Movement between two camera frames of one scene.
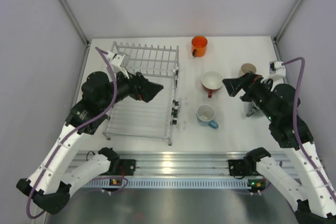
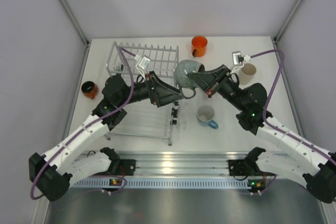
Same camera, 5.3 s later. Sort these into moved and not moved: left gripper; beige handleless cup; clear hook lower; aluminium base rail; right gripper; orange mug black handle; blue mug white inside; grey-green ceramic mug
Moved: left gripper; grey-green ceramic mug; right gripper
Not moved: orange mug black handle; beige handleless cup; blue mug white inside; aluminium base rail; clear hook lower
